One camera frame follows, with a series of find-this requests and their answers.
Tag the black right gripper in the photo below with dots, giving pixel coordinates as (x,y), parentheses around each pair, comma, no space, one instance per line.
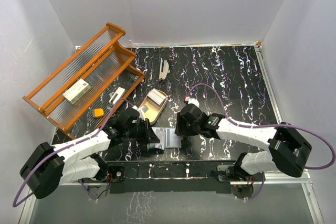
(181,129)

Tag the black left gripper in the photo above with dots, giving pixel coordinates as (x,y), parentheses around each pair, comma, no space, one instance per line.
(148,136)

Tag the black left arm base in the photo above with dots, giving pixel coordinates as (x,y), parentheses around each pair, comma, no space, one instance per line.
(114,174)

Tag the black right arm base motor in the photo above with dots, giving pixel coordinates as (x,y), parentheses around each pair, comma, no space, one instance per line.
(224,173)

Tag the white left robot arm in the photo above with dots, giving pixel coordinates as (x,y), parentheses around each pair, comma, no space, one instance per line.
(50,166)

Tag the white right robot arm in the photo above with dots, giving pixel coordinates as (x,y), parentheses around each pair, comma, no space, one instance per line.
(283,148)

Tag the stack of white cards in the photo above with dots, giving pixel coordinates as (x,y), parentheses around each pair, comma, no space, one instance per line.
(157,97)

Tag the beige oval plastic tray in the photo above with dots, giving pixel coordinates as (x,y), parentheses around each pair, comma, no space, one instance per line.
(154,110)

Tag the orange yellow small object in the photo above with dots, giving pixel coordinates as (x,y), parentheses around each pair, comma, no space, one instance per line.
(98,113)

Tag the white stapler near rack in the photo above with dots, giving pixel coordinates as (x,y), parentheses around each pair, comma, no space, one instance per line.
(116,95)

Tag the white stapler on table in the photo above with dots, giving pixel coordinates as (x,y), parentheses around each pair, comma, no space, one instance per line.
(164,69)

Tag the orange wooden rack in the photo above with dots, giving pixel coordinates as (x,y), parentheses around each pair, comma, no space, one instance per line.
(104,64)

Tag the white box on rack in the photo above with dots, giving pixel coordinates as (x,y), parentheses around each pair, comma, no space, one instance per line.
(76,91)

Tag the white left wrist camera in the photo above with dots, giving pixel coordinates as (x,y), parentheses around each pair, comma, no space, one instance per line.
(142,111)

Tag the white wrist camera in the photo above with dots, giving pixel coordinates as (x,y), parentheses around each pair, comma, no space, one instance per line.
(189,100)
(142,111)

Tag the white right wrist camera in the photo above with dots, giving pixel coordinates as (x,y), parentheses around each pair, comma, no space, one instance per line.
(189,100)

